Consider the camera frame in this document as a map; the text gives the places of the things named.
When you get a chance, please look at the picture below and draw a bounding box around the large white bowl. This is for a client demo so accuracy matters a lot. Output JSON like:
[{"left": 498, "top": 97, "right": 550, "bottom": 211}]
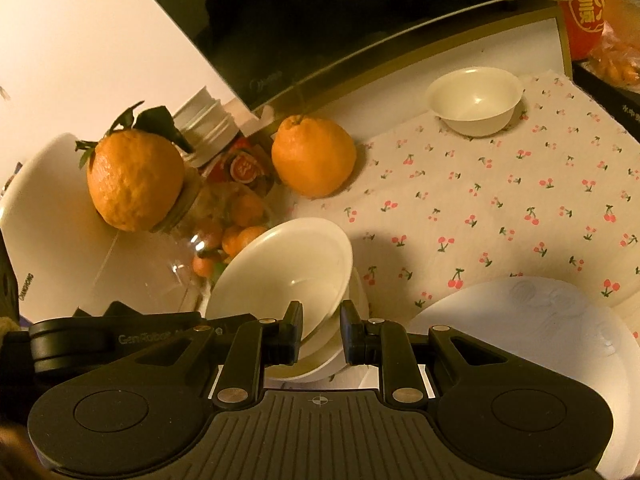
[{"left": 264, "top": 266, "right": 371, "bottom": 385}]

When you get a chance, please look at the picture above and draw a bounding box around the cream bowl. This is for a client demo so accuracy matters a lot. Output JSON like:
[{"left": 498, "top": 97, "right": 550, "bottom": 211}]
[
  {"left": 425, "top": 67, "right": 524, "bottom": 138},
  {"left": 206, "top": 218, "right": 354, "bottom": 347}
]

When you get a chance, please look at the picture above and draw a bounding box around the plain white plate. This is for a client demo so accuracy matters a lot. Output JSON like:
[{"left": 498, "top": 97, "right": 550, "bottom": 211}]
[{"left": 408, "top": 278, "right": 639, "bottom": 479}]

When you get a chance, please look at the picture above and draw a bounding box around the cream air fryer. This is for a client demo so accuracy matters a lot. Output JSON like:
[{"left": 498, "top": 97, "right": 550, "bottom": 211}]
[{"left": 1, "top": 134, "right": 201, "bottom": 323}]

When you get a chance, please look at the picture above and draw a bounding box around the glass jar of kumquats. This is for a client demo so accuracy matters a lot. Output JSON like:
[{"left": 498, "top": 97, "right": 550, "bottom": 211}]
[{"left": 152, "top": 168, "right": 276, "bottom": 299}]

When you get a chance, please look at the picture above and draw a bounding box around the large orange on jar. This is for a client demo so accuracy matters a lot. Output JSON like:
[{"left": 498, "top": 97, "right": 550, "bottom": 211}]
[{"left": 75, "top": 104, "right": 193, "bottom": 232}]

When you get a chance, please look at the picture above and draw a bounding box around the red label jar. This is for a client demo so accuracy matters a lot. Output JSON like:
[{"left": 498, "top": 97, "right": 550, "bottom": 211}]
[{"left": 206, "top": 133, "right": 274, "bottom": 197}]

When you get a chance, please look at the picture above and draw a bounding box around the large orange on table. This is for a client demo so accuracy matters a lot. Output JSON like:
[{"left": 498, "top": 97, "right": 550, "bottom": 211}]
[{"left": 271, "top": 115, "right": 357, "bottom": 198}]

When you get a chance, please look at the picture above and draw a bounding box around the stack of white containers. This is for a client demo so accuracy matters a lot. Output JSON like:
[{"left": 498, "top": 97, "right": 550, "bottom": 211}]
[{"left": 174, "top": 87, "right": 239, "bottom": 167}]

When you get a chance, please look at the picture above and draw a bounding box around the cherry print tablecloth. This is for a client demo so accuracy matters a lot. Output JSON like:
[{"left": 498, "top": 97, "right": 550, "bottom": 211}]
[{"left": 283, "top": 72, "right": 639, "bottom": 332}]

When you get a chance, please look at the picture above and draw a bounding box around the black microwave oven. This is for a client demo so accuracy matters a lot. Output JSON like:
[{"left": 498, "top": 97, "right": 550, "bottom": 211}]
[{"left": 131, "top": 0, "right": 572, "bottom": 122}]

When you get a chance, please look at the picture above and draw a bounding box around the bag of oranges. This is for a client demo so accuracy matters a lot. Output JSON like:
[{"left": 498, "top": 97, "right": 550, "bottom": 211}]
[{"left": 589, "top": 0, "right": 639, "bottom": 93}]

